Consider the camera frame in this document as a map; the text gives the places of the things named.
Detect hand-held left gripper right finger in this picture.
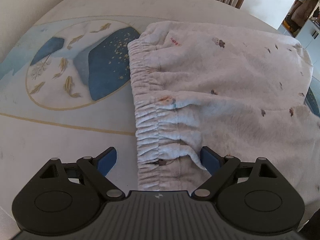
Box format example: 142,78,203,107
191,146,277,201

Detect hanging brown coats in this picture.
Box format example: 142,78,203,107
289,0,320,32

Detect white sticker-covered cabinet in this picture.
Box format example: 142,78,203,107
277,19,320,53

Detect white printed pants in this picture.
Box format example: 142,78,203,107
127,21,320,200

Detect printed tablecloth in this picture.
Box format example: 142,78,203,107
0,0,320,240

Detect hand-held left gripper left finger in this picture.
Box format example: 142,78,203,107
39,147,125,201

